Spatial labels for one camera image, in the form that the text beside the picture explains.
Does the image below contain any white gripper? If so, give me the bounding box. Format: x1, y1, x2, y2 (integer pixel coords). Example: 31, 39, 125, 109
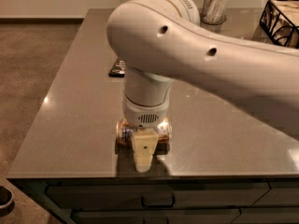
122, 92, 169, 173

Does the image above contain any orange soda can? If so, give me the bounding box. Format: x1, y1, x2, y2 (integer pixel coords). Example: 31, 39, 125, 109
116, 118, 172, 146

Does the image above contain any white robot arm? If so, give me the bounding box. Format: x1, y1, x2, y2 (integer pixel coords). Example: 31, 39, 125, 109
107, 0, 299, 172

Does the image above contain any black snack bar wrapper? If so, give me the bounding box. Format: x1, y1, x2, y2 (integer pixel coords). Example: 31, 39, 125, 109
108, 58, 125, 77

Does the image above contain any dark cabinet drawer front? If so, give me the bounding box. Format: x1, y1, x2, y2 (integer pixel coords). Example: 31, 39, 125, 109
47, 183, 269, 211

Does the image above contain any lower cabinet drawer front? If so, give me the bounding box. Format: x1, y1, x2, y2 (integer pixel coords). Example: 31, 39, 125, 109
72, 209, 240, 224

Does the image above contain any right cabinet drawer front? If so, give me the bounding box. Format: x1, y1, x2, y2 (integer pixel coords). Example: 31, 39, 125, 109
255, 181, 299, 206

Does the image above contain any dark bowl on floor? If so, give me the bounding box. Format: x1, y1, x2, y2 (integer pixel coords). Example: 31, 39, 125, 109
0, 186, 13, 209

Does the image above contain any black drawer handle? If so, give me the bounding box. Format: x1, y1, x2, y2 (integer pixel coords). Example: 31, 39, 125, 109
141, 193, 176, 208

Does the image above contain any black wire basket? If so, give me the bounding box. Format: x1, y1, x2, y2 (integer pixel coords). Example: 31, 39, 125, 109
260, 0, 299, 49

